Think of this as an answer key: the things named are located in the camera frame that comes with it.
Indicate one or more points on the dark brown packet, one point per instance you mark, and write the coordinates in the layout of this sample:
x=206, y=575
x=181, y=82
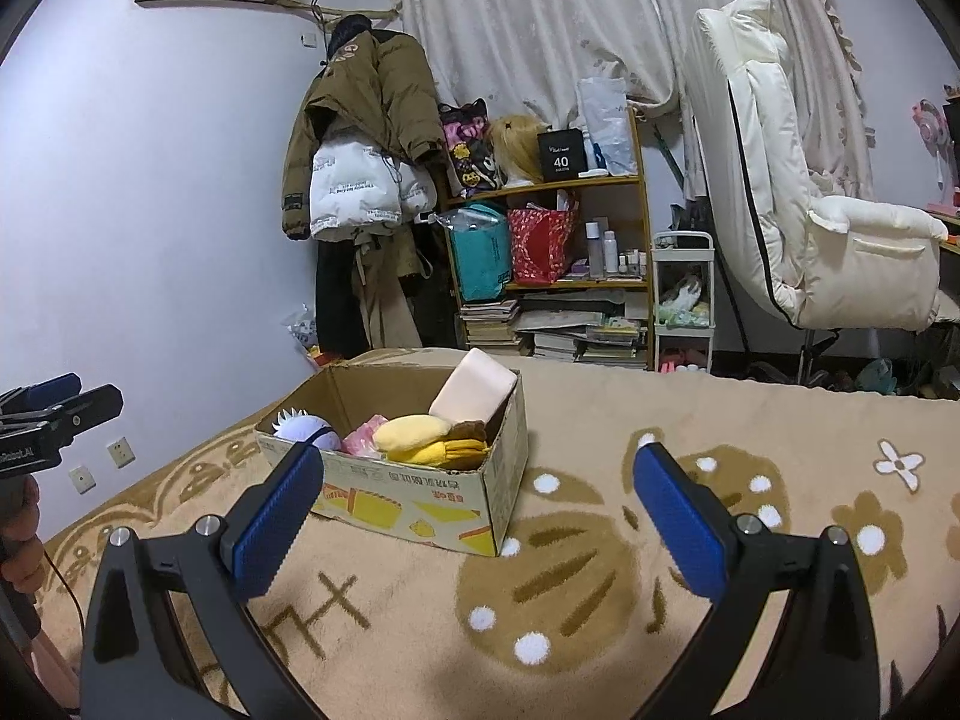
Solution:
x=469, y=430

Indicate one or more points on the white trolley cart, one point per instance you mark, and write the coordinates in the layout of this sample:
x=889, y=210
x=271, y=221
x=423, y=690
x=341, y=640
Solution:
x=682, y=240

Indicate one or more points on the pink white foam block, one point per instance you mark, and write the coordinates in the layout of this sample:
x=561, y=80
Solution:
x=472, y=386

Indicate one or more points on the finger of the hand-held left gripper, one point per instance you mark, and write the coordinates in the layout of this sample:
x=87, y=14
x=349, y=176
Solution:
x=90, y=405
x=45, y=391

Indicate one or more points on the white puffer jacket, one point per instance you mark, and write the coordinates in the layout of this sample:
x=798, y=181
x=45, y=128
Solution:
x=360, y=191

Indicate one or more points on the clear bag of toys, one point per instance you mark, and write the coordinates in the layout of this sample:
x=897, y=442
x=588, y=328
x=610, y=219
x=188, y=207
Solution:
x=304, y=337

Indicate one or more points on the teal bag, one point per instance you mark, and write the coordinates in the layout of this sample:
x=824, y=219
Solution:
x=480, y=255

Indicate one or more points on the brown puffer jacket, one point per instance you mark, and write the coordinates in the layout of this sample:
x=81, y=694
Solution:
x=390, y=90

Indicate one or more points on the teal plush toy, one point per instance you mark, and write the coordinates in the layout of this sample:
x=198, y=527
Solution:
x=876, y=376

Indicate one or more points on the cardboard box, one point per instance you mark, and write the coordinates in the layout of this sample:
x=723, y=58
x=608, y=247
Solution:
x=420, y=499

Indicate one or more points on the black hanging garment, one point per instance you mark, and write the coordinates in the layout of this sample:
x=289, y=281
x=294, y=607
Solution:
x=337, y=300
x=436, y=292

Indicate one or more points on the khaki trousers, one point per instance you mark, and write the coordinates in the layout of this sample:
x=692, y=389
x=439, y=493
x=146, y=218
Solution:
x=386, y=300

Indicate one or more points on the person's left hand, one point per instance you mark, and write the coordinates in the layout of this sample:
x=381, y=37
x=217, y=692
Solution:
x=22, y=549

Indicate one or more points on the floral curtain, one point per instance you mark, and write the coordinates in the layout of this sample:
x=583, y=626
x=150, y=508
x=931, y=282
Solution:
x=540, y=15

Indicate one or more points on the beige flower blanket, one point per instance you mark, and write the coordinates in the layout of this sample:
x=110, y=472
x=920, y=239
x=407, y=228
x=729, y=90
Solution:
x=600, y=615

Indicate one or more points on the black printed box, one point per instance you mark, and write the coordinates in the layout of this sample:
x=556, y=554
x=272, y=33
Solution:
x=560, y=157

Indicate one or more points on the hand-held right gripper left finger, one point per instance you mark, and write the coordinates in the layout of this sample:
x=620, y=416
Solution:
x=274, y=526

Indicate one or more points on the white-haired plush doll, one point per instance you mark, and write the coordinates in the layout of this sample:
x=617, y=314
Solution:
x=304, y=429

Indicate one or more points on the red gift bag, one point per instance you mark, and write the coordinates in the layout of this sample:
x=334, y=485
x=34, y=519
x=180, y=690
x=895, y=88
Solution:
x=540, y=244

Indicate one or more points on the yellow plush toy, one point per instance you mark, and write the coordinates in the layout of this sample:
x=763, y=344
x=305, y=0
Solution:
x=420, y=436

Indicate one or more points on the person's left forearm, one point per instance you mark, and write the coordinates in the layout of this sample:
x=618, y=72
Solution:
x=54, y=667

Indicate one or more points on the pink plastic packet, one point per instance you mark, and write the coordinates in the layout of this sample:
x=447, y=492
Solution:
x=364, y=436

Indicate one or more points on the black pink patterned bag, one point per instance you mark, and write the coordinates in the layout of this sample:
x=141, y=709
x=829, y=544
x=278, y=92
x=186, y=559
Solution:
x=469, y=146

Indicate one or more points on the white padded chair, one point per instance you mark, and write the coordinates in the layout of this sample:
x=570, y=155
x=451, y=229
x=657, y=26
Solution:
x=765, y=165

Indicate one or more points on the blonde wig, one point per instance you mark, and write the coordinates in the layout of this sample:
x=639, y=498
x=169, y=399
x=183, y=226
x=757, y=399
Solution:
x=517, y=146

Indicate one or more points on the pink desk fan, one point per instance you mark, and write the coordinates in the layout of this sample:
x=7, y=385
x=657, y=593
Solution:
x=930, y=124

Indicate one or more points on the wall socket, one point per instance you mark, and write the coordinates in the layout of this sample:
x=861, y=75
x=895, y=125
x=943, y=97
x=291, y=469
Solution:
x=82, y=480
x=120, y=453

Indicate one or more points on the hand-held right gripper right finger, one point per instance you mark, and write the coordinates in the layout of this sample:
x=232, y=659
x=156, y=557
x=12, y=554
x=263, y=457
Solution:
x=679, y=526

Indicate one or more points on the white plastic bag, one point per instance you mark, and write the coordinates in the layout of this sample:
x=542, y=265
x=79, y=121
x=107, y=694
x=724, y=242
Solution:
x=606, y=124

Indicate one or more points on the stack of books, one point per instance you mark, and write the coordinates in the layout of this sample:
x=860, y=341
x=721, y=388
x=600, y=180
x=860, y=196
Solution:
x=491, y=326

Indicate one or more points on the wooden shelf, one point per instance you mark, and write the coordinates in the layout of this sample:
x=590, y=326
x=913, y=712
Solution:
x=585, y=181

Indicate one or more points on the short white bottle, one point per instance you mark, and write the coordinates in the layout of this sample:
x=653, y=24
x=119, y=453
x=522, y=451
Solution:
x=611, y=251

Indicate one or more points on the tall white bottle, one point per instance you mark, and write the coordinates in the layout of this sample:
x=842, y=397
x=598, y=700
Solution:
x=595, y=247

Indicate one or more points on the pile of papers and magazines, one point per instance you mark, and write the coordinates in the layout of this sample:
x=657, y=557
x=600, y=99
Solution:
x=585, y=334

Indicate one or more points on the wooden desk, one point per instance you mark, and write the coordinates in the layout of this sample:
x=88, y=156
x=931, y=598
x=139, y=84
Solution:
x=946, y=229

